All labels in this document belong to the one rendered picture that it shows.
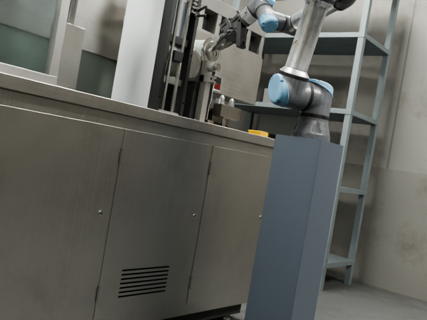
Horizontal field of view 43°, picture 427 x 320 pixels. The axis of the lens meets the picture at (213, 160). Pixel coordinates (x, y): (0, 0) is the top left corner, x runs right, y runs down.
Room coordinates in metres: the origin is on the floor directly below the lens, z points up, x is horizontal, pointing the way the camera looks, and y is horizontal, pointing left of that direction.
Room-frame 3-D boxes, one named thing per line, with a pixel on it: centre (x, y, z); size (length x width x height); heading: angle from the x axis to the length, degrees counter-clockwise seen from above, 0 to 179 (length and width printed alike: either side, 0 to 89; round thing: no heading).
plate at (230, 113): (2.78, 0.11, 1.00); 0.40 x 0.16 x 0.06; 52
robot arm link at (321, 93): (2.12, -0.36, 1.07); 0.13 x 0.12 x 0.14; 117
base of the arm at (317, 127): (2.12, -0.36, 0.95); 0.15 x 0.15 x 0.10
